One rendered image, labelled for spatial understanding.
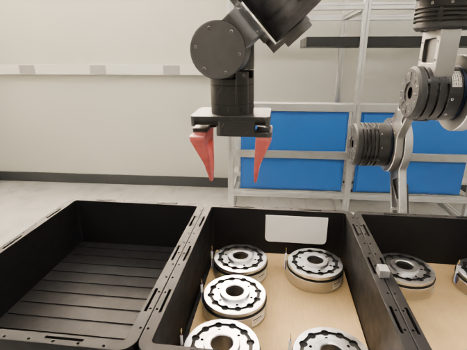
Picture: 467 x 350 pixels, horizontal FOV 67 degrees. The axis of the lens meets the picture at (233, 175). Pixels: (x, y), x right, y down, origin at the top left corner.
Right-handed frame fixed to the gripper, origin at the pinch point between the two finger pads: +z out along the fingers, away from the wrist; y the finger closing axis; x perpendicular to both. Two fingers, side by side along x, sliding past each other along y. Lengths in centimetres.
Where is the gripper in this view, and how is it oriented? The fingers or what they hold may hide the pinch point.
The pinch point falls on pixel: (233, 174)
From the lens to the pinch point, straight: 50.6
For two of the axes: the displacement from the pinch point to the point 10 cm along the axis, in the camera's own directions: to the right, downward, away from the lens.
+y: 9.9, 0.3, -1.2
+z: 0.1, 9.3, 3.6
